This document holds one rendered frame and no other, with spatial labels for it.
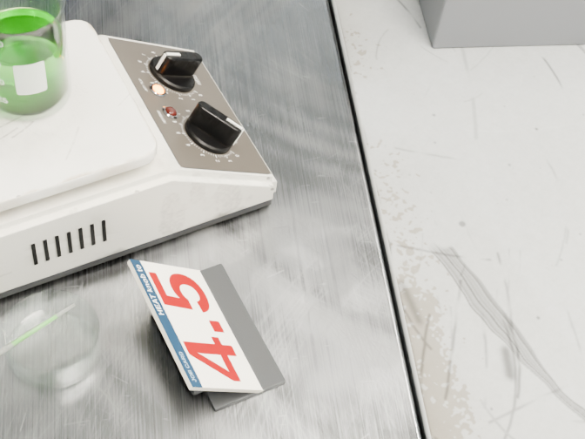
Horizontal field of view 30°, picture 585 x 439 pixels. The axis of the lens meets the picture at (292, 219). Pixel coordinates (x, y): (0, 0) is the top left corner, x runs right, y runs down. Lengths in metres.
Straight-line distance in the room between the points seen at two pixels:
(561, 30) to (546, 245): 0.19
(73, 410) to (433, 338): 0.22
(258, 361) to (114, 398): 0.09
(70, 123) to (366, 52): 0.27
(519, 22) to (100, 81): 0.33
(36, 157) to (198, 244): 0.13
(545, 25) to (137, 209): 0.35
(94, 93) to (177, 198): 0.08
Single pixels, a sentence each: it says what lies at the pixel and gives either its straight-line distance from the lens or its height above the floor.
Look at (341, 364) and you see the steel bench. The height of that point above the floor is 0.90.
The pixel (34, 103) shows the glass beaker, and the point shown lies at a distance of 0.63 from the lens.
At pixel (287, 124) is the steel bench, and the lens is 0.76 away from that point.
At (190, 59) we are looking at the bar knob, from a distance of 0.71.
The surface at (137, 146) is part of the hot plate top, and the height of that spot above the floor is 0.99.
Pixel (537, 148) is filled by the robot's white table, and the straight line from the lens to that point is 0.78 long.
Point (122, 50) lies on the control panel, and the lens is 0.71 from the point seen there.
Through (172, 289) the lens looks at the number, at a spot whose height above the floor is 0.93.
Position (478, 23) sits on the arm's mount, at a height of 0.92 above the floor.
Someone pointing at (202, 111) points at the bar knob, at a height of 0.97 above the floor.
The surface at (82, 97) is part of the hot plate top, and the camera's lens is 0.65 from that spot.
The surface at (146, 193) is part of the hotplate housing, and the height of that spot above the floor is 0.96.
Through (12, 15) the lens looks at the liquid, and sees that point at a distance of 0.64.
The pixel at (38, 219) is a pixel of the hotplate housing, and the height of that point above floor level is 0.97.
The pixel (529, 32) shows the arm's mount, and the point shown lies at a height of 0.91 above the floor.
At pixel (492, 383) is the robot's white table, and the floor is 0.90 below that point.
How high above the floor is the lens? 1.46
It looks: 53 degrees down
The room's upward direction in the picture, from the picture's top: 9 degrees clockwise
